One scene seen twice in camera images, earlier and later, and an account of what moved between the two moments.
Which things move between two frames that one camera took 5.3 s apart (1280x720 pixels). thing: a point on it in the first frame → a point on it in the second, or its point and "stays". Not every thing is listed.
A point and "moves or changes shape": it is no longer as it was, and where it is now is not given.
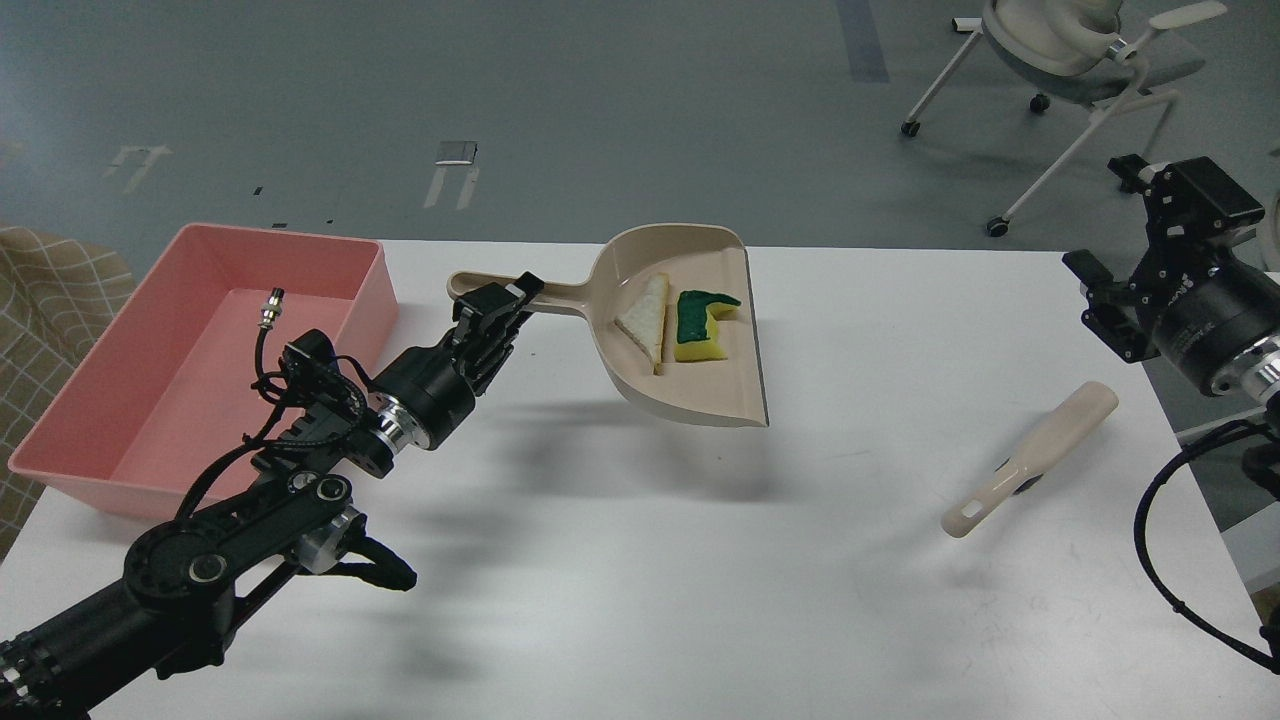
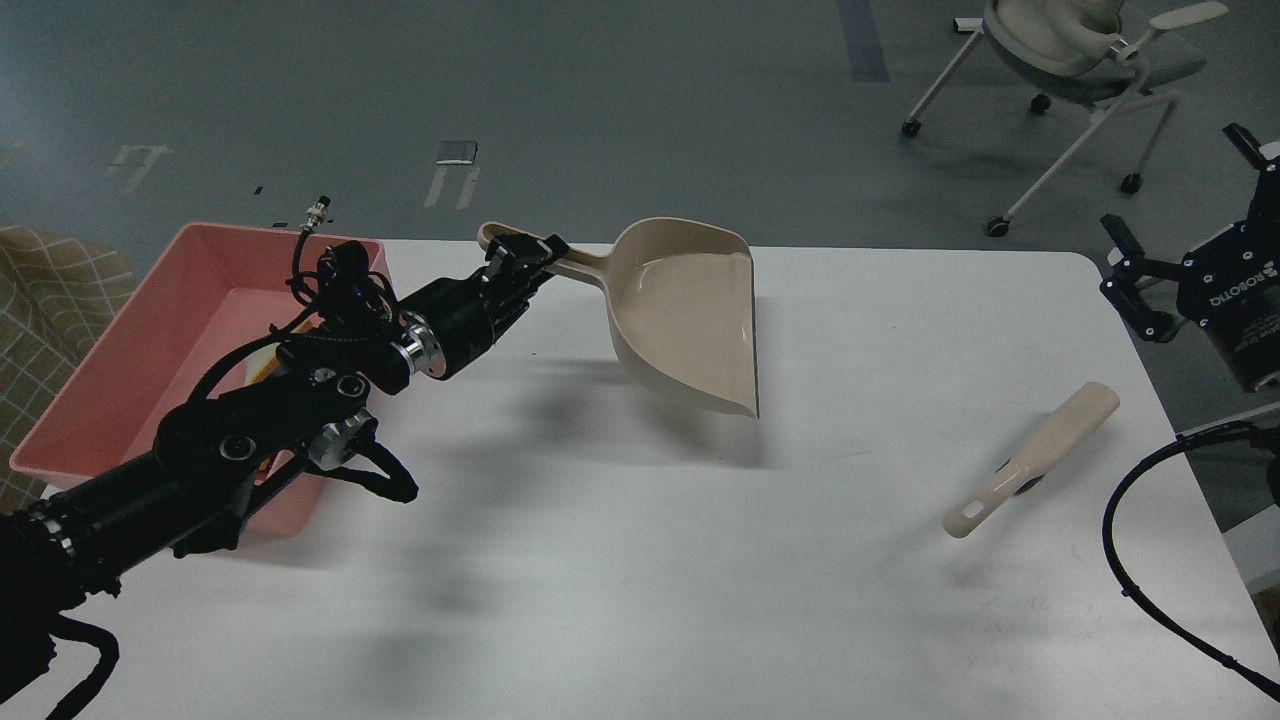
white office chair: [1074, 51] stays
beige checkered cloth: [57, 296] stays
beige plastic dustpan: [703, 258] moves or changes shape
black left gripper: [427, 380] → [468, 315]
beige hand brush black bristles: [1056, 437] stays
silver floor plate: [459, 152] stays
